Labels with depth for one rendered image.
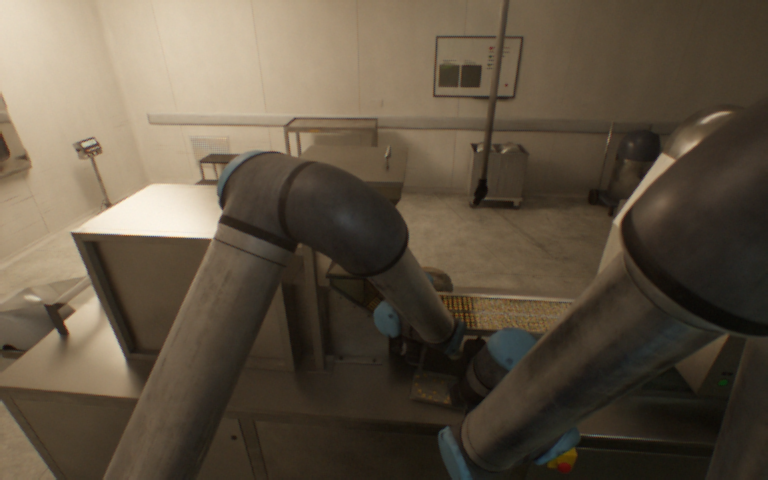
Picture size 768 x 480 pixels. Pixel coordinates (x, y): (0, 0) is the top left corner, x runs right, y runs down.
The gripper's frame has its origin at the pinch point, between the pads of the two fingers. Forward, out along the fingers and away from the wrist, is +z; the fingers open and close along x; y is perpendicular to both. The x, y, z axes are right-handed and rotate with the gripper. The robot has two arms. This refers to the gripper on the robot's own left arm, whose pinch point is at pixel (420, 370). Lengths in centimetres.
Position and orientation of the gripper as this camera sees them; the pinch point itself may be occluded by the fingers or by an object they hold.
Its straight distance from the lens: 135.7
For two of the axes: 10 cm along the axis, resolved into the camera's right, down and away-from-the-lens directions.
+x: -2.5, 4.6, -8.5
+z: 0.0, 8.8, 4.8
